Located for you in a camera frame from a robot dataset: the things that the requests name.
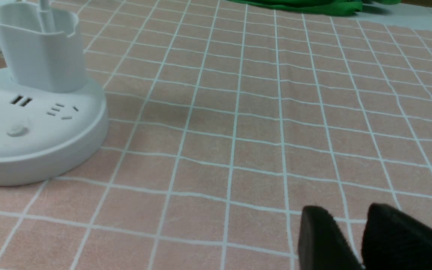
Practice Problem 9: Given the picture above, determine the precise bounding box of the white desk lamp base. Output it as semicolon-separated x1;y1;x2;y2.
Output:
0;0;109;186

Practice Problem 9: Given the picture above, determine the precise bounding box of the green cloth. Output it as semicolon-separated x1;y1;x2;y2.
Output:
228;0;402;17

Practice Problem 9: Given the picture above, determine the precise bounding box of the pink checkered tablecloth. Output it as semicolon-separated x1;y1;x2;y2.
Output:
0;0;432;270

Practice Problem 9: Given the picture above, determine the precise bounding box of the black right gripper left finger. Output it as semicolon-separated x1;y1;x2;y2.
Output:
298;205;362;270

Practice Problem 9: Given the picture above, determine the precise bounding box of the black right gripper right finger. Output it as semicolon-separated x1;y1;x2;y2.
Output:
361;203;432;270

